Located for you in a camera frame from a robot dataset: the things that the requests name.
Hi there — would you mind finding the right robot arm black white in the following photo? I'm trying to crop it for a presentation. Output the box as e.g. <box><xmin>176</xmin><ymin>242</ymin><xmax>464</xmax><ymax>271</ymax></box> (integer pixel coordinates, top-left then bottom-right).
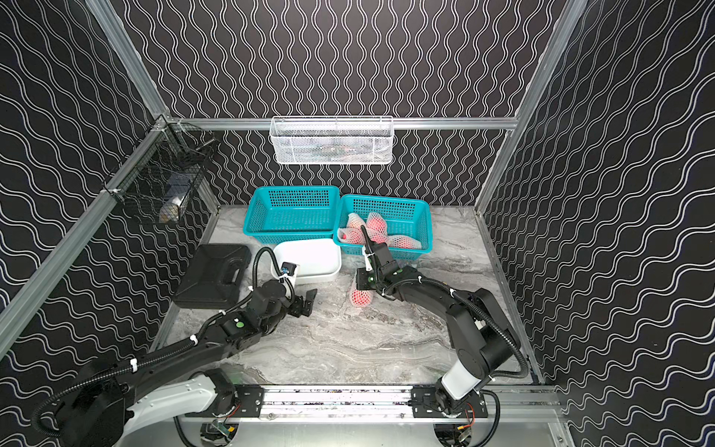
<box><xmin>356</xmin><ymin>226</ymin><xmax>530</xmax><ymax>446</ymax></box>

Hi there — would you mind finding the left teal plastic basket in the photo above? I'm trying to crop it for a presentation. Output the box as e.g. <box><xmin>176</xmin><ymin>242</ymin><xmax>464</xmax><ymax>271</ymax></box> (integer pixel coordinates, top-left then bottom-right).
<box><xmin>243</xmin><ymin>186</ymin><xmax>340</xmax><ymax>245</ymax></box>

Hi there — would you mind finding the netted apple front middle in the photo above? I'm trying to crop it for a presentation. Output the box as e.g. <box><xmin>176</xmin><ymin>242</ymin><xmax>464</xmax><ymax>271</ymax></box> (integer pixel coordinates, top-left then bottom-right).
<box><xmin>368</xmin><ymin>229</ymin><xmax>389</xmax><ymax>244</ymax></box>

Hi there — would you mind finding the netted apple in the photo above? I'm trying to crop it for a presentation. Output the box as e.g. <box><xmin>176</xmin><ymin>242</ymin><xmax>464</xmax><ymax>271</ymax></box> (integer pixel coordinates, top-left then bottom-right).
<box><xmin>346</xmin><ymin>212</ymin><xmax>366</xmax><ymax>230</ymax></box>
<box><xmin>366</xmin><ymin>212</ymin><xmax>387</xmax><ymax>234</ymax></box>
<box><xmin>337</xmin><ymin>227</ymin><xmax>364</xmax><ymax>245</ymax></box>
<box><xmin>368</xmin><ymin>229</ymin><xmax>389</xmax><ymax>244</ymax></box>

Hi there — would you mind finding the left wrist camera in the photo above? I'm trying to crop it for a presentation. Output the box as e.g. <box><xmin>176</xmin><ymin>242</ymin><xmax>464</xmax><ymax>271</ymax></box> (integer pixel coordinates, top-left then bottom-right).
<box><xmin>280</xmin><ymin>262</ymin><xmax>299</xmax><ymax>278</ymax></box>

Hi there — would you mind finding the object in black basket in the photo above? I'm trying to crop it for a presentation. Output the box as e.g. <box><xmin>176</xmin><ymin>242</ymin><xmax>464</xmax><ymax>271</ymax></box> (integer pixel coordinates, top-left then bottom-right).
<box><xmin>158</xmin><ymin>195</ymin><xmax>185</xmax><ymax>224</ymax></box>

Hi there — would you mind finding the netted apple back left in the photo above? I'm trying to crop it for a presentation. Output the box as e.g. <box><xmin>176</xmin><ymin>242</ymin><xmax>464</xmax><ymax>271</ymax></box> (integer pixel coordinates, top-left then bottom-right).
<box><xmin>346</xmin><ymin>212</ymin><xmax>366</xmax><ymax>230</ymax></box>

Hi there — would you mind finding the black wire wall basket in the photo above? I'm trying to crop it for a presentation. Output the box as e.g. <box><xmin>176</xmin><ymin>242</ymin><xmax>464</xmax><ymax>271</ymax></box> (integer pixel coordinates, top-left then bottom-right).
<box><xmin>108</xmin><ymin>118</ymin><xmax>219</xmax><ymax>226</ymax></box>

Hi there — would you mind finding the right teal plastic basket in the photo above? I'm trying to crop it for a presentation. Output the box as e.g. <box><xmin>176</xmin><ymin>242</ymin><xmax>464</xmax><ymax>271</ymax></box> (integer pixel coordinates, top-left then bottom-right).
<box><xmin>333</xmin><ymin>195</ymin><xmax>433</xmax><ymax>260</ymax></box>

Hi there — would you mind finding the white plastic tray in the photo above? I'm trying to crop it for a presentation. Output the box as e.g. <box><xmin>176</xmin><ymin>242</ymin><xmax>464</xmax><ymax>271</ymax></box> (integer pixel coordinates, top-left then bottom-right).
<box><xmin>274</xmin><ymin>238</ymin><xmax>342</xmax><ymax>285</ymax></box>

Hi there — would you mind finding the white wire wall basket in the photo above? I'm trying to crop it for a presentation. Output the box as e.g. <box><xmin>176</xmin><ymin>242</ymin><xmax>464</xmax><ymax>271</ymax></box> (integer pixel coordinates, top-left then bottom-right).
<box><xmin>269</xmin><ymin>115</ymin><xmax>395</xmax><ymax>165</ymax></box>

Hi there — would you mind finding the netted apple front left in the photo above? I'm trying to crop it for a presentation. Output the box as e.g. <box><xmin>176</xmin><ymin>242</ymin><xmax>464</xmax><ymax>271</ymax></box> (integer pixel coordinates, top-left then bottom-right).
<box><xmin>337</xmin><ymin>227</ymin><xmax>364</xmax><ymax>245</ymax></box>

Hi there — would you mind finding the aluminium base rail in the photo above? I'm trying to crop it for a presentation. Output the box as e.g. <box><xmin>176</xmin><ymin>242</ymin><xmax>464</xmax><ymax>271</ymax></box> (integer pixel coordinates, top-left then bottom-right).
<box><xmin>127</xmin><ymin>384</ymin><xmax>560</xmax><ymax>423</ymax></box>

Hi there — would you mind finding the netted apple back right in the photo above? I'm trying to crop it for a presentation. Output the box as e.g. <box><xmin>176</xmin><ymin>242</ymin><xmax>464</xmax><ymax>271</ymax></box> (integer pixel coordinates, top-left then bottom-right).
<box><xmin>366</xmin><ymin>212</ymin><xmax>387</xmax><ymax>234</ymax></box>

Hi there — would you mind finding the black plastic tool case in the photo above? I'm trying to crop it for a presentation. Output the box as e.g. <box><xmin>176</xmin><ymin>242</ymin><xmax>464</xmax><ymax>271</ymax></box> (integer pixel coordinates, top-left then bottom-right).
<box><xmin>172</xmin><ymin>244</ymin><xmax>251</xmax><ymax>309</ymax></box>

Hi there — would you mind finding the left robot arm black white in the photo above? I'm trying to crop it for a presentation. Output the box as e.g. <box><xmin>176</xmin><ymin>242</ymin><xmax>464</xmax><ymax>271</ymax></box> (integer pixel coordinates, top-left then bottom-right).
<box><xmin>31</xmin><ymin>263</ymin><xmax>318</xmax><ymax>446</ymax></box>

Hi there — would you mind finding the teal plastic basket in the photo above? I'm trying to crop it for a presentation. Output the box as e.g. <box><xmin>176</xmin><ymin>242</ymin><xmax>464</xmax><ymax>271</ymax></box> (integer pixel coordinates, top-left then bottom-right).
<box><xmin>243</xmin><ymin>186</ymin><xmax>340</xmax><ymax>245</ymax></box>
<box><xmin>333</xmin><ymin>195</ymin><xmax>433</xmax><ymax>260</ymax></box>

